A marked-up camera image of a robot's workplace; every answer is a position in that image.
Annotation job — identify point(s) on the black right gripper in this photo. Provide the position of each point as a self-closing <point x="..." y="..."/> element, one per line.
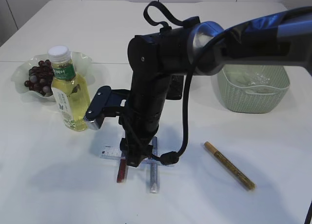
<point x="136" y="145"/>

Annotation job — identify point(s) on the clear plastic ruler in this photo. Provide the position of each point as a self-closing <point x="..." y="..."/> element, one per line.
<point x="114" y="153"/>

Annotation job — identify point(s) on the silver glitter pen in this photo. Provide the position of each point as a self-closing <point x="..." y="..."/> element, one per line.
<point x="154" y="183"/>

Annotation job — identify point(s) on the red glitter pen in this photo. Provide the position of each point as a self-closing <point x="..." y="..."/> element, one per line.
<point x="122" y="171"/>

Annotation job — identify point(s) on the jasmine tea bottle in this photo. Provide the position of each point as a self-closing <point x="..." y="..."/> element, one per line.
<point x="69" y="88"/>

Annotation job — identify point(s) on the gold glitter pen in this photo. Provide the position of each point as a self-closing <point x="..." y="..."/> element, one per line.
<point x="227" y="164"/>

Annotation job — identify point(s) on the purple grape bunch with leaf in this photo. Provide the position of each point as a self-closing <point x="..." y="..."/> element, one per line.
<point x="40" y="78"/>

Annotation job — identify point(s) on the clear plastic sheet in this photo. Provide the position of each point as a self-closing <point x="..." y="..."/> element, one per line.
<point x="247" y="77"/>

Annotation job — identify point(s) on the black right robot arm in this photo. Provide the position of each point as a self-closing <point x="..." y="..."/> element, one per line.
<point x="196" y="48"/>

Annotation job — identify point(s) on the black mesh pen holder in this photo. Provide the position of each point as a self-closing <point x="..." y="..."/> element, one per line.
<point x="176" y="88"/>

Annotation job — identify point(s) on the green wavy glass plate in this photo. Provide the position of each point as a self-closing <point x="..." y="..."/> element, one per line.
<point x="82" y="64"/>

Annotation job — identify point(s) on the green plastic woven basket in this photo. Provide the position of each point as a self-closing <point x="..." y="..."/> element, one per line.
<point x="254" y="99"/>

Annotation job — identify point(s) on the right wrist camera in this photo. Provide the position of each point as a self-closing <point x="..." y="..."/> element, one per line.
<point x="105" y="103"/>

